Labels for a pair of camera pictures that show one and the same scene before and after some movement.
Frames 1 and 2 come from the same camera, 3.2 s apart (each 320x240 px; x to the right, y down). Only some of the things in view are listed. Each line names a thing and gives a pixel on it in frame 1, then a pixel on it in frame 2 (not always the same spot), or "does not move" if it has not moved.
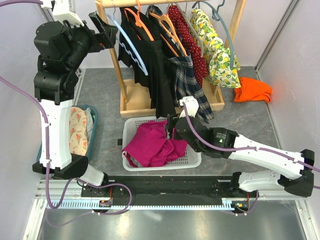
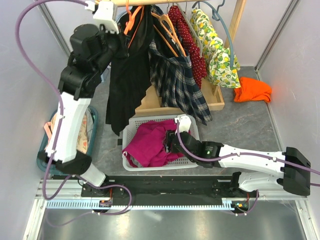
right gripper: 171,120 to 169,136
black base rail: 161,188 does not move
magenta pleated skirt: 147,145 does not move
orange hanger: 138,23 to 129,24
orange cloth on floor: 252,90 does not move
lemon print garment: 222,63 does not move
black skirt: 140,48 to 129,75
